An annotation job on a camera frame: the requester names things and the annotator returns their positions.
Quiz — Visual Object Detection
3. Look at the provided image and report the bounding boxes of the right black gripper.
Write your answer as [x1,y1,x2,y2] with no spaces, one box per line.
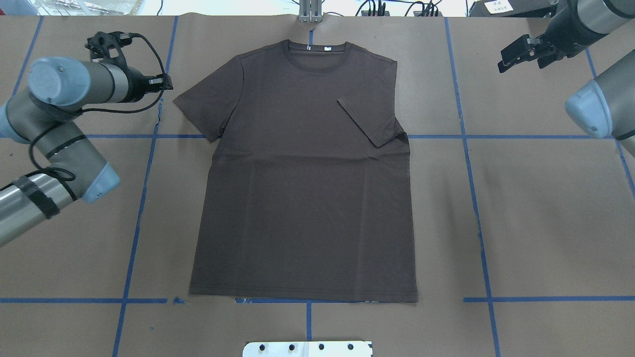
[498,35,570,74]

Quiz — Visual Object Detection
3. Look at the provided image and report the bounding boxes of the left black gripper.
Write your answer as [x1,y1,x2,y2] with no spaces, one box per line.
[130,68,173,102]

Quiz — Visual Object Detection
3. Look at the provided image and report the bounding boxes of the brown t-shirt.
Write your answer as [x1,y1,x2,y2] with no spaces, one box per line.
[173,40,419,303]

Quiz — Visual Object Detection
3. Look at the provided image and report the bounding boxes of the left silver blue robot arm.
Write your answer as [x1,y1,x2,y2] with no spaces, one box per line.
[0,57,173,245]

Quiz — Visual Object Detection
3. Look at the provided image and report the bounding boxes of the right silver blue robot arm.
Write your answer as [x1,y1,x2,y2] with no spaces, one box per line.
[498,0,635,155]

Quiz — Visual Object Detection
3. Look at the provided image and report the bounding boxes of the near orange black connector box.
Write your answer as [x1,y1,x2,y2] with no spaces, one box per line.
[406,0,442,17]

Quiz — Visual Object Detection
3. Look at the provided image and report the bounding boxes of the orange black connector box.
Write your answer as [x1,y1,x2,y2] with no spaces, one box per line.
[355,0,389,17]
[406,0,442,17]

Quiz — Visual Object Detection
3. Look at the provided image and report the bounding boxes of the clear plastic bag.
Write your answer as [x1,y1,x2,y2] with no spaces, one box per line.
[28,0,145,16]

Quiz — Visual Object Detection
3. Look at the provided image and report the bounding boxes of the far orange black connector box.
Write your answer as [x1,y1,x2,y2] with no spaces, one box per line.
[355,0,389,17]

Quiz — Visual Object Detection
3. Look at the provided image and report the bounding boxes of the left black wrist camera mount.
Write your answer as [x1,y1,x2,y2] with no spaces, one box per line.
[84,31,132,62]

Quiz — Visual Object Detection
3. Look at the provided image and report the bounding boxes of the aluminium frame post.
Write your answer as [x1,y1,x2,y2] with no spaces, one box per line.
[293,0,323,23]

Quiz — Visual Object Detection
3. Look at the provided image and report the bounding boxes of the white pedestal column base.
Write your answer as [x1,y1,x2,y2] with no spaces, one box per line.
[242,340,375,357]

